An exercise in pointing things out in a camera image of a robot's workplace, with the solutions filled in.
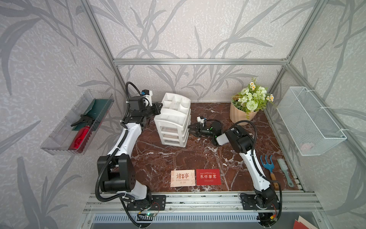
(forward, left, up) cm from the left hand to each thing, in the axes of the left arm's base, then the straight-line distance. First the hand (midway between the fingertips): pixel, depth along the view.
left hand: (163, 106), depth 85 cm
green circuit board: (-52, +3, -24) cm, 57 cm away
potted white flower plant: (+1, -50, 0) cm, 50 cm away
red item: (-34, -26, -24) cm, 49 cm away
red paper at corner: (-56, -68, -22) cm, 91 cm away
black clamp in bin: (-17, +34, +9) cm, 39 cm away
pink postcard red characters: (-34, -12, -25) cm, 44 cm away
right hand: (-4, -16, -18) cm, 24 cm away
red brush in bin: (-30, +28, +10) cm, 42 cm away
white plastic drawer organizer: (-6, -7, -4) cm, 11 cm away
